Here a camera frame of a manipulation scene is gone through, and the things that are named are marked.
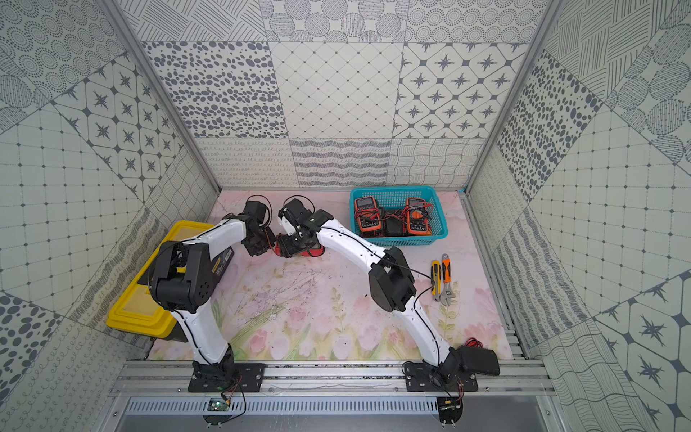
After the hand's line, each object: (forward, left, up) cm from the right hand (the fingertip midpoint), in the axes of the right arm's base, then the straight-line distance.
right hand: (291, 250), depth 88 cm
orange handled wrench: (-10, -53, -12) cm, 55 cm away
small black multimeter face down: (+14, -36, -5) cm, 39 cm away
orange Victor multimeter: (+17, -45, -3) cm, 48 cm away
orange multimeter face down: (+15, -26, +1) cm, 30 cm away
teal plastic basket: (+19, -39, -5) cm, 44 cm away
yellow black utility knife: (-5, -50, -11) cm, 51 cm away
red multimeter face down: (-6, -8, +8) cm, 13 cm away
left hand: (+8, +11, -7) cm, 15 cm away
